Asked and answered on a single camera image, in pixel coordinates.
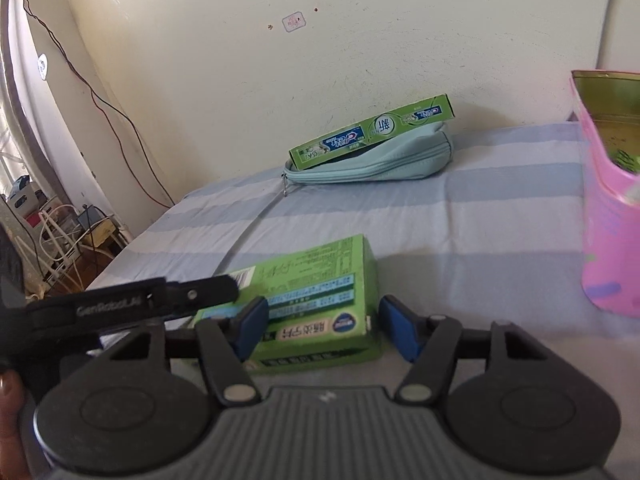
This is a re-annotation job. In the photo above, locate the green medicine box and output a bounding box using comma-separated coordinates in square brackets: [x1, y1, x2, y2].
[193, 234, 382, 374]

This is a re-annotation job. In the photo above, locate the person's left hand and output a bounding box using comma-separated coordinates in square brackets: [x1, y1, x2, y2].
[0, 370, 32, 480]

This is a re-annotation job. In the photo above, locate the cluttered side shelf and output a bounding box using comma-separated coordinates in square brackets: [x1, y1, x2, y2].
[1, 168, 129, 299]

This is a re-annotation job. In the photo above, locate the striped blue bedsheet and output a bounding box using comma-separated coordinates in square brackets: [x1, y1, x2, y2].
[98, 122, 639, 479]

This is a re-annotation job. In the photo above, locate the teal zip pouch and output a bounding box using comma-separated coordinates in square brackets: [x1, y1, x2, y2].
[281, 122, 454, 188]

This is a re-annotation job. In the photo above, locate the green toothpaste box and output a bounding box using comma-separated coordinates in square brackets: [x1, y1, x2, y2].
[288, 94, 456, 170]

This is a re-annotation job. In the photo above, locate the pink biscuit tin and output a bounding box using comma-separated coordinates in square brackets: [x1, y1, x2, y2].
[570, 70, 639, 318]

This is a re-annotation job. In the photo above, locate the red wall wire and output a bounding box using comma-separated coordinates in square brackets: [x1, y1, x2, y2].
[22, 0, 177, 210]

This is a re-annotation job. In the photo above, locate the pink wall sticker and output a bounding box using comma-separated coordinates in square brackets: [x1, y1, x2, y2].
[282, 11, 307, 34]

